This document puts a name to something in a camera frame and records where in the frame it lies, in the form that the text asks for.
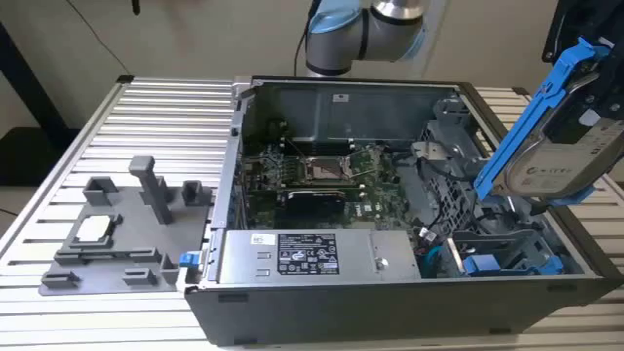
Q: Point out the green motherboard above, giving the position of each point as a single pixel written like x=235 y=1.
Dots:
x=380 y=197

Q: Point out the empty blue disk carrier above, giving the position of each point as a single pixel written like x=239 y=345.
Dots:
x=480 y=264

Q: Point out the blue case latch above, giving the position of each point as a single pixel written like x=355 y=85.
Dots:
x=190 y=260

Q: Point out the grey disk bay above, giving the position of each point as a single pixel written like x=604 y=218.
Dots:
x=507 y=241

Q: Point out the grey metal drive cage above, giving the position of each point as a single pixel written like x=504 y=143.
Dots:
x=448 y=128

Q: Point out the black RAM slot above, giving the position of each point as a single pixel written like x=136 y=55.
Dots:
x=331 y=151
x=331 y=140
x=331 y=144
x=331 y=147

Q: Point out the grey parts rack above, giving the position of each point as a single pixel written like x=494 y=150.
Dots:
x=122 y=204

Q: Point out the CPU socket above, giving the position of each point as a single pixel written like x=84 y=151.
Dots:
x=322 y=170

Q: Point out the black furniture frame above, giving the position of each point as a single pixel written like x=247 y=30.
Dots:
x=34 y=91

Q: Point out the silver power supply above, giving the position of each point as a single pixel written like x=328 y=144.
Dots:
x=356 y=256

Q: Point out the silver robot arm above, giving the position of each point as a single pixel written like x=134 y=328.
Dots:
x=342 y=44

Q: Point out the silver CPU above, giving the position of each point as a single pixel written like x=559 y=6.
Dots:
x=95 y=228

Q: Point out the black graphics card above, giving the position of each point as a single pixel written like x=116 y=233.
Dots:
x=312 y=208

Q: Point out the hard disk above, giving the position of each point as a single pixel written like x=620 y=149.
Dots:
x=536 y=168

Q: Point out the black PC case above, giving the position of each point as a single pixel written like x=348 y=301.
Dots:
x=342 y=314

